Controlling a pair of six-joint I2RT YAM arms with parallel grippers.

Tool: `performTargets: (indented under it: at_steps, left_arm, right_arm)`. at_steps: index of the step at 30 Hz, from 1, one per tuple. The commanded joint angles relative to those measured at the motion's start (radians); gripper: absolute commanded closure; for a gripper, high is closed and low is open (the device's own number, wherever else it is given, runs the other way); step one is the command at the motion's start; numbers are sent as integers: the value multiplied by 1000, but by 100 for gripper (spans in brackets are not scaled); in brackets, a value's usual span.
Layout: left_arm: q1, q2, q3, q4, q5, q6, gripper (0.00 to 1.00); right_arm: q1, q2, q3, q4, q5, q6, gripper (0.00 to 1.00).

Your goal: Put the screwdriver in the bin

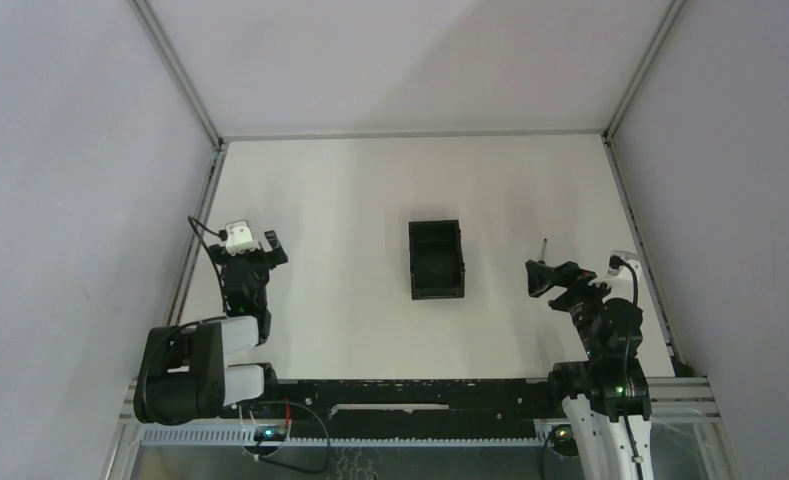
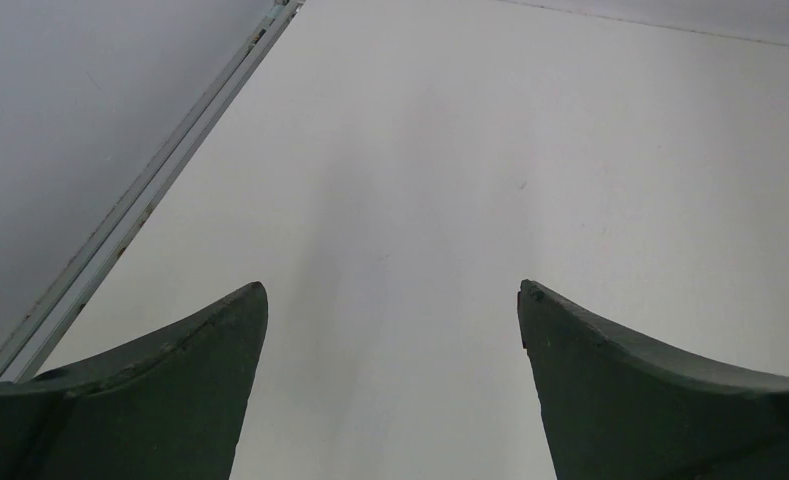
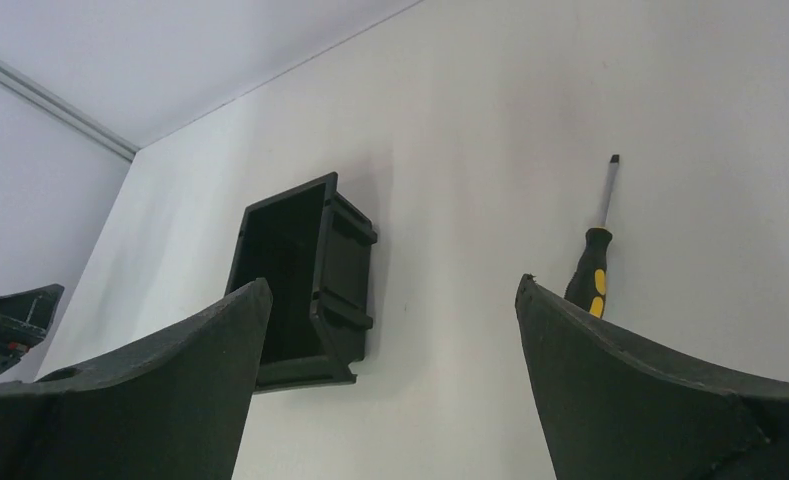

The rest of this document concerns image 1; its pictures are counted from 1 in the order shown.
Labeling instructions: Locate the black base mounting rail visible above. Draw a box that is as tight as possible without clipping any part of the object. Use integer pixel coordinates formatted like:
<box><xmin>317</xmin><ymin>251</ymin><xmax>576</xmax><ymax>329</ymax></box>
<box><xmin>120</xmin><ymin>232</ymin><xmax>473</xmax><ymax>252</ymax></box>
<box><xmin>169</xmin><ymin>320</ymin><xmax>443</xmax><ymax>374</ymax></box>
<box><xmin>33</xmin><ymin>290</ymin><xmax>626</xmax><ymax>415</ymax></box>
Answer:
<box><xmin>261</xmin><ymin>377</ymin><xmax>568</xmax><ymax>441</ymax></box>

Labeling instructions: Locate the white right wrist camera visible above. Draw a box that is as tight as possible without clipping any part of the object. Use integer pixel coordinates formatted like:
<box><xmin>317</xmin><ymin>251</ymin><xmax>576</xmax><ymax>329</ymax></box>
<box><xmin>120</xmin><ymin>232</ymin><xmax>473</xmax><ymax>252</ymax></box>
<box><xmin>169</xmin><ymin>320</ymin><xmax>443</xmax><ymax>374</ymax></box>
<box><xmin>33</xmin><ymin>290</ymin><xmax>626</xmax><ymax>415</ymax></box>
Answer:
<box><xmin>589</xmin><ymin>250</ymin><xmax>641</xmax><ymax>304</ymax></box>

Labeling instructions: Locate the right controller board with wires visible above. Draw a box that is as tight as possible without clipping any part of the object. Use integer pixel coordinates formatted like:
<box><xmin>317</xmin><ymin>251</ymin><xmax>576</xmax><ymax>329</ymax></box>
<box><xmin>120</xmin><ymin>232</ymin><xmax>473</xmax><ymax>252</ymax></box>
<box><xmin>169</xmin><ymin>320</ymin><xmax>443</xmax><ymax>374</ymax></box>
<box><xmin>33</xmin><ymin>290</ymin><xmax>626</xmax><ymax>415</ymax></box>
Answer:
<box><xmin>539</xmin><ymin>424</ymin><xmax>579</xmax><ymax>480</ymax></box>

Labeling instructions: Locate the aluminium frame right rail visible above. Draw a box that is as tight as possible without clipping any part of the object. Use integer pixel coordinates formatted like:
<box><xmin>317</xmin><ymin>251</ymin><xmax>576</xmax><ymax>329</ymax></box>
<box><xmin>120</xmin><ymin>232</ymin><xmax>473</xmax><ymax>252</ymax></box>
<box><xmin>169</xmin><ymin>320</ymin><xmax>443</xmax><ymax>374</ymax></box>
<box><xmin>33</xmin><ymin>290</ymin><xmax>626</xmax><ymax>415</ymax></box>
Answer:
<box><xmin>600</xmin><ymin>134</ymin><xmax>742</xmax><ymax>479</ymax></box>

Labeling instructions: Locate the left controller board with wires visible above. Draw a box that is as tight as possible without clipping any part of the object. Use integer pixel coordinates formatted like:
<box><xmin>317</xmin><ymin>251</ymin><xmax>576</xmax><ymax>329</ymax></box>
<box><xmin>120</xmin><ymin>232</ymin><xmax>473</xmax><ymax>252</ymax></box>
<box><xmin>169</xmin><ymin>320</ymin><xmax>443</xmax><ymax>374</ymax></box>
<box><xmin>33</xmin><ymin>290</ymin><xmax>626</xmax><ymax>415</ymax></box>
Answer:
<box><xmin>241</xmin><ymin>399</ymin><xmax>332</xmax><ymax>475</ymax></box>

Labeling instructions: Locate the aluminium frame back rail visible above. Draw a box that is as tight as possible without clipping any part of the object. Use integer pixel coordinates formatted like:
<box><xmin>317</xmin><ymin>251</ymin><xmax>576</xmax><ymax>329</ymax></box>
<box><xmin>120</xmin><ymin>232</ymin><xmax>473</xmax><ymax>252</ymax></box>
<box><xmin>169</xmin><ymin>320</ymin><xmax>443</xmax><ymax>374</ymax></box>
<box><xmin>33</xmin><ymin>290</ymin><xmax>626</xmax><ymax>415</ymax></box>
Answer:
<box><xmin>222</xmin><ymin>128</ymin><xmax>604</xmax><ymax>144</ymax></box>

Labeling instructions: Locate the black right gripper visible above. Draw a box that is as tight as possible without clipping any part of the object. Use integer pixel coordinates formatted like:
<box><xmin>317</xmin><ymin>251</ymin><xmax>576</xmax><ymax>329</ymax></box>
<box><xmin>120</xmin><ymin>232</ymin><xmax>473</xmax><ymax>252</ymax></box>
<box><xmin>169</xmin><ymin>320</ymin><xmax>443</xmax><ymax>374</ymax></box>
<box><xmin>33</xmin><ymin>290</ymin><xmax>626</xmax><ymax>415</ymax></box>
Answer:
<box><xmin>526</xmin><ymin>259</ymin><xmax>623</xmax><ymax>358</ymax></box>

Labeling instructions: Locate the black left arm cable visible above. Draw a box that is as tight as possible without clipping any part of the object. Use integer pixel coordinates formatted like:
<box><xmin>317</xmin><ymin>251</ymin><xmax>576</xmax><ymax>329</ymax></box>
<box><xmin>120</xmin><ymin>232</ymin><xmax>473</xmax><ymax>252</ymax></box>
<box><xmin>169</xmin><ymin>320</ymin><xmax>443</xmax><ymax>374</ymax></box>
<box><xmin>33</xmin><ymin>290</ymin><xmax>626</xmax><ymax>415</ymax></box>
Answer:
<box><xmin>187</xmin><ymin>215</ymin><xmax>231</xmax><ymax>313</ymax></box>

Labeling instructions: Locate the black plastic bin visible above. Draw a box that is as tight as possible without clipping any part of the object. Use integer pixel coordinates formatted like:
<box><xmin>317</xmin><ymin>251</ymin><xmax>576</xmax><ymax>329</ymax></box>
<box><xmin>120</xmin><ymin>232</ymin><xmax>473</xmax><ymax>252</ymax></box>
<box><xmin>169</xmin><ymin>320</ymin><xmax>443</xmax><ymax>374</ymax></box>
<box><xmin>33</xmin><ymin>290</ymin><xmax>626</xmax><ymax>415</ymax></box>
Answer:
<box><xmin>408</xmin><ymin>219</ymin><xmax>466</xmax><ymax>301</ymax></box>

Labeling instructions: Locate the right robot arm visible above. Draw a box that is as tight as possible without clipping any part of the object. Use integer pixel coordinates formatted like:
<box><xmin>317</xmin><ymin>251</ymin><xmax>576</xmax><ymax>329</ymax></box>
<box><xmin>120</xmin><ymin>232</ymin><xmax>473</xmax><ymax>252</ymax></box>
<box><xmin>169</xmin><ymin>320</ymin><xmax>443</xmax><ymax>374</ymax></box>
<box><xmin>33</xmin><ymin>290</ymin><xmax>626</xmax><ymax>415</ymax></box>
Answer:
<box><xmin>525</xmin><ymin>254</ymin><xmax>654</xmax><ymax>479</ymax></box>

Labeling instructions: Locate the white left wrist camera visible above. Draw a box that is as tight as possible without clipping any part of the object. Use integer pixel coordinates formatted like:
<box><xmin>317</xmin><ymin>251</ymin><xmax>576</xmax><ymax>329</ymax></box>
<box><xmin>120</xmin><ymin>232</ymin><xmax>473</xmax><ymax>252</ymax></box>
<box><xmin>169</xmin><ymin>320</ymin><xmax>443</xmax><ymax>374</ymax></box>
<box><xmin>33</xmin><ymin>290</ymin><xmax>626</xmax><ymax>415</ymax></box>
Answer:
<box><xmin>224</xmin><ymin>220</ymin><xmax>261</xmax><ymax>255</ymax></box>

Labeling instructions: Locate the aluminium frame left rail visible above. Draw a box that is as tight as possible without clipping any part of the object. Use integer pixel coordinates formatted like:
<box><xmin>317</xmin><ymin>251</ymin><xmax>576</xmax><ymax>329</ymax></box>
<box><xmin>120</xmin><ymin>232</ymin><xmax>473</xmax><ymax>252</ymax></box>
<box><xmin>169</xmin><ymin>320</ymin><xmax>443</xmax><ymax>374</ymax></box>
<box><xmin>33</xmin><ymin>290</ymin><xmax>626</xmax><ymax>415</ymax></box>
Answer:
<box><xmin>99</xmin><ymin>141</ymin><xmax>229</xmax><ymax>479</ymax></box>

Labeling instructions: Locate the aluminium frame front rail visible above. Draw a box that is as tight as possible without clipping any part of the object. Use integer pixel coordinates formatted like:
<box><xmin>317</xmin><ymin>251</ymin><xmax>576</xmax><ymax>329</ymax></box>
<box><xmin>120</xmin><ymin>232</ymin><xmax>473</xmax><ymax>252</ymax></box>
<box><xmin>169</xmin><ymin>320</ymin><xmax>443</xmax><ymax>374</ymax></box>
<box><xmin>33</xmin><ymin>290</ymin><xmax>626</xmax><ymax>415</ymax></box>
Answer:
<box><xmin>118</xmin><ymin>376</ymin><xmax>723</xmax><ymax>446</ymax></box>

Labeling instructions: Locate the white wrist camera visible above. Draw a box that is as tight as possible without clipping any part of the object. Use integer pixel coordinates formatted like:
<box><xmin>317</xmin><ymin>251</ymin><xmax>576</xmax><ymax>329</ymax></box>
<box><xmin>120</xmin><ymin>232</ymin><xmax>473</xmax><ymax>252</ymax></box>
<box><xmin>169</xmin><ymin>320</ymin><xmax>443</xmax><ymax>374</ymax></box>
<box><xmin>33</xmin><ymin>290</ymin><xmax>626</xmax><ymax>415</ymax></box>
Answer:
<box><xmin>589</xmin><ymin>250</ymin><xmax>641</xmax><ymax>304</ymax></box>
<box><xmin>224</xmin><ymin>220</ymin><xmax>261</xmax><ymax>255</ymax></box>

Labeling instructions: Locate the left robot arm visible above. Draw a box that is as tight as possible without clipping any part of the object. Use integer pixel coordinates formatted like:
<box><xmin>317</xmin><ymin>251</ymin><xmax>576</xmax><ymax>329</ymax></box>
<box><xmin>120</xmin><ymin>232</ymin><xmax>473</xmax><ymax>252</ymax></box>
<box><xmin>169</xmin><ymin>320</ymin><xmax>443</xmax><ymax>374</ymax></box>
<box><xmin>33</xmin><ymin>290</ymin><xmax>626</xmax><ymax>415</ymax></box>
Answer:
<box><xmin>133</xmin><ymin>222</ymin><xmax>288</xmax><ymax>426</ymax></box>

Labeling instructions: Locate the aluminium frame rail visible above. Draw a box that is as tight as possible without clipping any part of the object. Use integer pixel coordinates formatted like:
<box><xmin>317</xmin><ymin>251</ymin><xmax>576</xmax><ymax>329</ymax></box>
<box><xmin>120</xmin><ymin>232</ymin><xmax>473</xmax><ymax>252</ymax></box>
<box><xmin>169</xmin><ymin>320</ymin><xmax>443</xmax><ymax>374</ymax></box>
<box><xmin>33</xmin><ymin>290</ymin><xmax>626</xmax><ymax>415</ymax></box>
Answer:
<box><xmin>99</xmin><ymin>141</ymin><xmax>229</xmax><ymax>479</ymax></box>
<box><xmin>222</xmin><ymin>128</ymin><xmax>604</xmax><ymax>144</ymax></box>
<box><xmin>118</xmin><ymin>376</ymin><xmax>723</xmax><ymax>446</ymax></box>
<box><xmin>600</xmin><ymin>134</ymin><xmax>742</xmax><ymax>479</ymax></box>

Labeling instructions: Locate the controller board with wires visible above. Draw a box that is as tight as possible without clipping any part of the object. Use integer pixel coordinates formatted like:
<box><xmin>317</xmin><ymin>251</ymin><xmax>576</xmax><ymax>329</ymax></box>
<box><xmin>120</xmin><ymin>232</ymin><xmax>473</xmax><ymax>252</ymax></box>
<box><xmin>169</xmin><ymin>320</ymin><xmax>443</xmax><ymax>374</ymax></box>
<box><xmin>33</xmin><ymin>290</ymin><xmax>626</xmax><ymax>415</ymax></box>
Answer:
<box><xmin>241</xmin><ymin>399</ymin><xmax>332</xmax><ymax>475</ymax></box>
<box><xmin>539</xmin><ymin>424</ymin><xmax>579</xmax><ymax>480</ymax></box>

